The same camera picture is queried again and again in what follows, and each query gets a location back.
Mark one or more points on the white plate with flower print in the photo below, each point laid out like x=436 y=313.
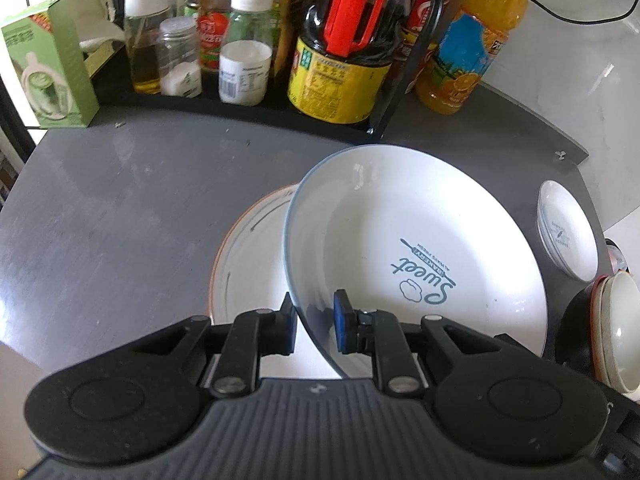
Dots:
x=250 y=270

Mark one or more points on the black metal shelf rack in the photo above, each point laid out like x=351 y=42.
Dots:
x=200 y=105

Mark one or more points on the orange juice bottle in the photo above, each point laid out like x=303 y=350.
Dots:
x=465 y=60

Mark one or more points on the green carton box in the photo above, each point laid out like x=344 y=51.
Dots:
x=50 y=75

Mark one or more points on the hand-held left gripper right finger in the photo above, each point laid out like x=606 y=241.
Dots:
x=342 y=320

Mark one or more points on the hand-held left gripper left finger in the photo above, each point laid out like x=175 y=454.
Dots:
x=287 y=327

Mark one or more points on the small white plate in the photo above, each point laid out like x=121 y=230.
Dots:
x=555 y=205

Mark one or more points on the red drink can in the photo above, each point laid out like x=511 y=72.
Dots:
x=430 y=10
x=407 y=65

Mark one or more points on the white-cap bottle with white powder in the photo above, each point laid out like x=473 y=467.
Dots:
x=245 y=75

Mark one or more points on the white plate with script print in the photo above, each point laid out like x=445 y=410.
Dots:
x=400 y=200

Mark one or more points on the large dark soy sauce bottle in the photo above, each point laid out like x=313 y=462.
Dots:
x=340 y=80

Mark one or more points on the amber oil bottle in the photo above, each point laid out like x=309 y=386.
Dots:
x=295 y=10

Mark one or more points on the red and black bowl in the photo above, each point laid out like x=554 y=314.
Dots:
x=575 y=330

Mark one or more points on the small clear glass jar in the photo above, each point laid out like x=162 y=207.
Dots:
x=180 y=75

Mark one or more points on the cream bowl with patterned outside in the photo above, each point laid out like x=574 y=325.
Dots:
x=625 y=320

